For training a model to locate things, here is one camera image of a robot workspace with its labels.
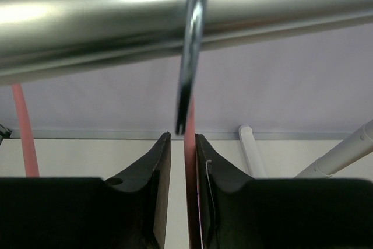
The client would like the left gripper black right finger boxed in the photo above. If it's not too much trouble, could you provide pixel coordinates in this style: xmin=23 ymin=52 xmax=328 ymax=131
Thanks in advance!
xmin=195 ymin=134 xmax=372 ymax=248

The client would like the pink hanger with orange shorts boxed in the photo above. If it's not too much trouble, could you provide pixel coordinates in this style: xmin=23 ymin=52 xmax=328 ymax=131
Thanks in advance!
xmin=12 ymin=84 xmax=40 ymax=177

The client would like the silver white clothes rack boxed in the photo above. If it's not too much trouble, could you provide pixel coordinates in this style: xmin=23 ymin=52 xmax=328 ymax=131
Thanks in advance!
xmin=1 ymin=0 xmax=372 ymax=177

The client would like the pink hanger with black shorts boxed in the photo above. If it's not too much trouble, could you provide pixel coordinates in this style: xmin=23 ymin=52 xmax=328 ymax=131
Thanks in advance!
xmin=175 ymin=0 xmax=207 ymax=248

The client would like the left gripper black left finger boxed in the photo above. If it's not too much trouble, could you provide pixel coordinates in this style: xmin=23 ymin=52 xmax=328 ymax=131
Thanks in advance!
xmin=1 ymin=132 xmax=171 ymax=248

